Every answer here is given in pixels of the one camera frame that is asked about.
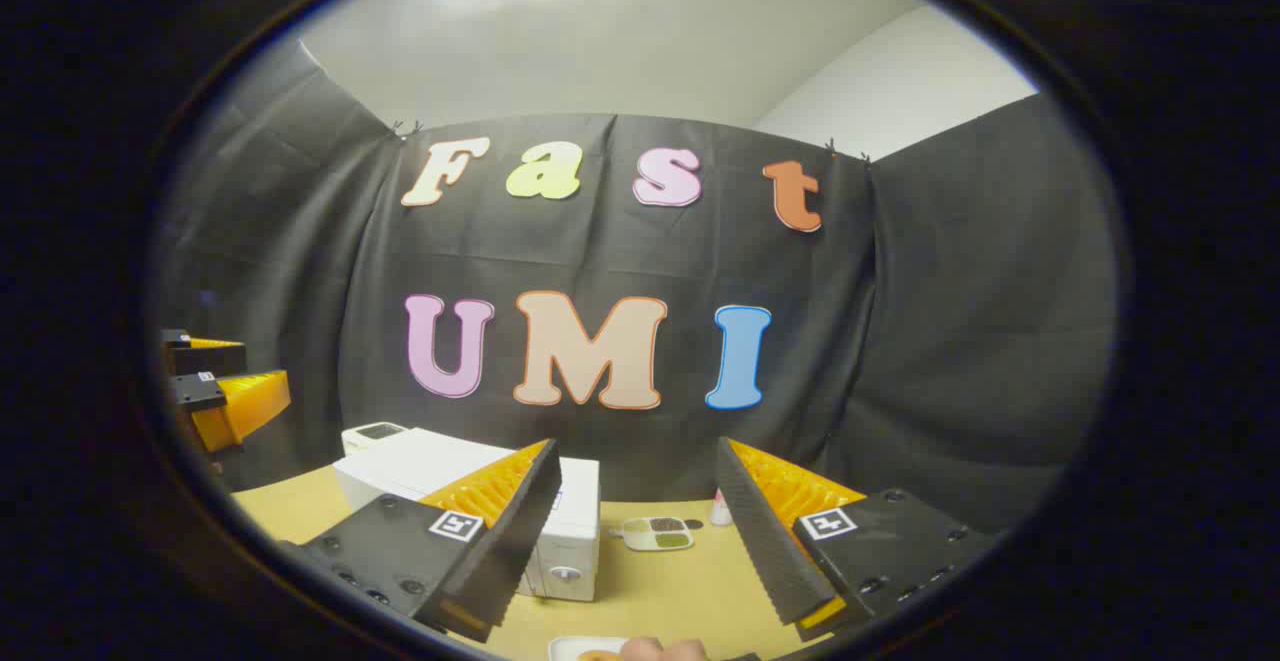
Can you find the white square plate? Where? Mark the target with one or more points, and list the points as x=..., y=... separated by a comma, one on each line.
x=565, y=649

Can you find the small pink label bottle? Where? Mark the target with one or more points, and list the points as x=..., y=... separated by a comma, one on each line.
x=721, y=511

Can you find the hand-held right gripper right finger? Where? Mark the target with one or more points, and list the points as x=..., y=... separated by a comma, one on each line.
x=765, y=551

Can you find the black backdrop cloth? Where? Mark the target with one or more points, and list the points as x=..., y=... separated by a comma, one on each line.
x=930, y=341

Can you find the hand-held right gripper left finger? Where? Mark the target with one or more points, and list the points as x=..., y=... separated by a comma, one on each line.
x=520, y=531

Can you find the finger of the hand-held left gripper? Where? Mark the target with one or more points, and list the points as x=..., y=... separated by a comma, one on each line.
x=245, y=406
x=210, y=356

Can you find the white divided seed dish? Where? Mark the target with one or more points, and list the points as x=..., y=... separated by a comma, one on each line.
x=655, y=536

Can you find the white toaster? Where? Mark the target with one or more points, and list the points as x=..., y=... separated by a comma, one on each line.
x=375, y=434

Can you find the white microwave oven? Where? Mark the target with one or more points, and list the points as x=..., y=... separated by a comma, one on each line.
x=420, y=466

